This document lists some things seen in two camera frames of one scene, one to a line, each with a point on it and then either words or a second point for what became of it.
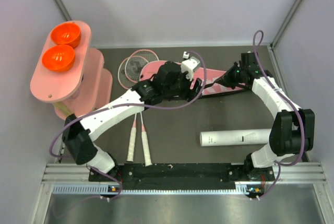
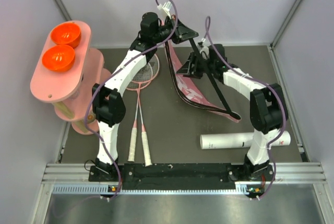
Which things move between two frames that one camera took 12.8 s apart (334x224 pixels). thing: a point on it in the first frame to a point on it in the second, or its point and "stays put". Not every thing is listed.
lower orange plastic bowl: [59, 58] stays put
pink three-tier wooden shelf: [70, 74] stays put
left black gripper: [190, 95] to [182, 33]
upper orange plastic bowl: [68, 33] stays put
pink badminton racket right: [134, 66] stays put
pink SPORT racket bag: [147, 69] to [203, 94]
